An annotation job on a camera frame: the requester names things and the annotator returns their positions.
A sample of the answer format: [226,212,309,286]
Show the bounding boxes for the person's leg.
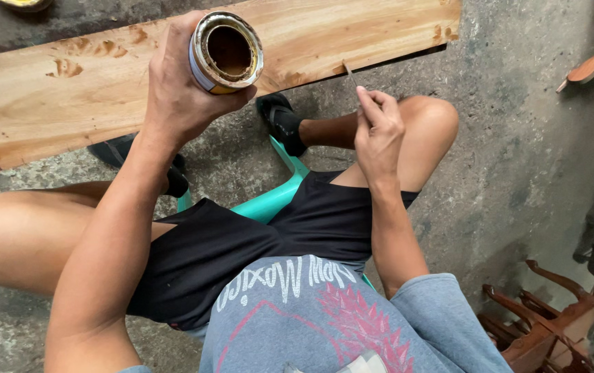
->
[299,95,459,193]
[0,179,178,296]

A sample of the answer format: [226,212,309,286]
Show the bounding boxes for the thin metal applicator stick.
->
[342,60,364,93]

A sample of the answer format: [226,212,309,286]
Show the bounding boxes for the person's left leg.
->
[0,179,178,296]

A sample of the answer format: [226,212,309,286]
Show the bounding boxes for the black shorts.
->
[126,170,421,332]

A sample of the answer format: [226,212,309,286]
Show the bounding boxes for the white fabric piece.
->
[282,351,390,373]

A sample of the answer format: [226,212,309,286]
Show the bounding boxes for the metal glue can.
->
[188,11,265,95]

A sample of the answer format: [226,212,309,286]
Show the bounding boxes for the teal plastic stool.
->
[176,136,376,292]

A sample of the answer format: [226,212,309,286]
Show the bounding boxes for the yellow round lid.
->
[0,0,54,13]

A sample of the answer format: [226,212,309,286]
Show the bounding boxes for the carved brown wooden chair parts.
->
[477,259,594,373]

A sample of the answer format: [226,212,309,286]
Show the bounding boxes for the black sandal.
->
[256,92,308,157]
[88,133,190,199]

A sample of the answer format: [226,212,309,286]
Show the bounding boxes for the person's right hand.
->
[354,85,406,183]

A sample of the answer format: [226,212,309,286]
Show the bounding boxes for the person's left hand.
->
[142,10,257,154]

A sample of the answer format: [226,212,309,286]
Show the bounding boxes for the grey printed shirt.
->
[118,254,514,373]

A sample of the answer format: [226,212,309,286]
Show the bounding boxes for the person's right leg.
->
[299,95,459,193]

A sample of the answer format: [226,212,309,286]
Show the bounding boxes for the long wooden plank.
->
[0,0,462,181]

